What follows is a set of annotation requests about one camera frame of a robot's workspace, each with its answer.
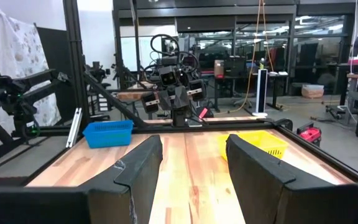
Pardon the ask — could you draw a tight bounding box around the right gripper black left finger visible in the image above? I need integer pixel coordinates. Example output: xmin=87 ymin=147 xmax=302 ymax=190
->
xmin=85 ymin=134 xmax=164 ymax=224

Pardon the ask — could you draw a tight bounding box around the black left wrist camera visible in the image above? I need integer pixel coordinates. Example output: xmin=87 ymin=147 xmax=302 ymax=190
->
xmin=158 ymin=65 xmax=179 ymax=88

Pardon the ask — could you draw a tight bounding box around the silver aluminium bar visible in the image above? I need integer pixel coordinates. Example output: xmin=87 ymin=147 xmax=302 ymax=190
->
xmin=65 ymin=107 xmax=83 ymax=149

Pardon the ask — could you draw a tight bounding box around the blue plastic basket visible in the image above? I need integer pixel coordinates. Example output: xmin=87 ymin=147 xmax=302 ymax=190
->
xmin=82 ymin=119 xmax=134 ymax=149

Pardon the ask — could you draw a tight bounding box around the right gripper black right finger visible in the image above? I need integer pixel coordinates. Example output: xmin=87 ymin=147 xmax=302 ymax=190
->
xmin=225 ymin=133 xmax=341 ymax=224

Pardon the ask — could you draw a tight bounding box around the black partition panel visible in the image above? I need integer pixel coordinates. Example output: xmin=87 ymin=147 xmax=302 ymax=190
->
xmin=35 ymin=26 xmax=76 ymax=124

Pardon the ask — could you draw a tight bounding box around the white tower fan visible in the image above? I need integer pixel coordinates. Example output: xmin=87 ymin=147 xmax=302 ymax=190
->
xmin=255 ymin=68 xmax=269 ymax=118

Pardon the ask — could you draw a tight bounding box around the yellow slotted plastic basket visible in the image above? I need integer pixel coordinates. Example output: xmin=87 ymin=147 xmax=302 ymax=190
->
xmin=218 ymin=130 xmax=290 ymax=161

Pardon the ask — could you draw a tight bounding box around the white paw print cloth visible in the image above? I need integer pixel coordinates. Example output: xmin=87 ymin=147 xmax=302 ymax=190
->
xmin=0 ymin=8 xmax=62 ymax=153

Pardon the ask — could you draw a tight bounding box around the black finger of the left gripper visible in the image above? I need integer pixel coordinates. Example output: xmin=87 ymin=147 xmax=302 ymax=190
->
xmin=160 ymin=90 xmax=176 ymax=110
xmin=175 ymin=86 xmax=189 ymax=108

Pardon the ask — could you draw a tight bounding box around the red power tool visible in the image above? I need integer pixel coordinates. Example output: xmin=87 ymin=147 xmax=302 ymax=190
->
xmin=296 ymin=121 xmax=323 ymax=147

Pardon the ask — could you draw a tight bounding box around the brown cardboard box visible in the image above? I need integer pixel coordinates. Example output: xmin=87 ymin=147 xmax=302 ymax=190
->
xmin=301 ymin=83 xmax=325 ymax=100

